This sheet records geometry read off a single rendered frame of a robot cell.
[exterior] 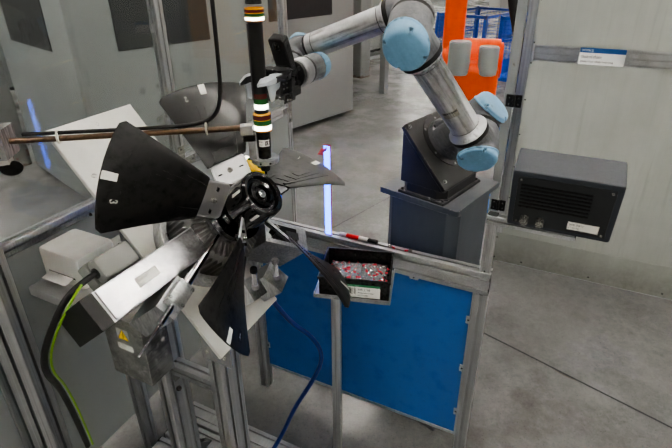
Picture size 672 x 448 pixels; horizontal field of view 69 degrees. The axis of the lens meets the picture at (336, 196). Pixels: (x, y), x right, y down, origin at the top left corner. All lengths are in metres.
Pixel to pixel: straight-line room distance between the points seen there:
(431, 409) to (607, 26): 1.91
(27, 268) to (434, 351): 1.33
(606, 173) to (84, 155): 1.29
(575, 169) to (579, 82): 1.46
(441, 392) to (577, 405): 0.74
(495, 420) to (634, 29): 1.87
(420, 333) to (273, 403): 0.81
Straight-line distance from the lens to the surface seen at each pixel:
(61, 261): 1.63
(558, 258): 3.19
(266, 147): 1.24
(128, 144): 1.08
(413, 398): 2.03
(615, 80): 2.82
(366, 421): 2.24
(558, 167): 1.38
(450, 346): 1.80
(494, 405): 2.38
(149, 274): 1.14
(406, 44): 1.25
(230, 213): 1.19
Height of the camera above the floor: 1.73
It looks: 26 degrees down
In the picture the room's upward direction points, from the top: 1 degrees counter-clockwise
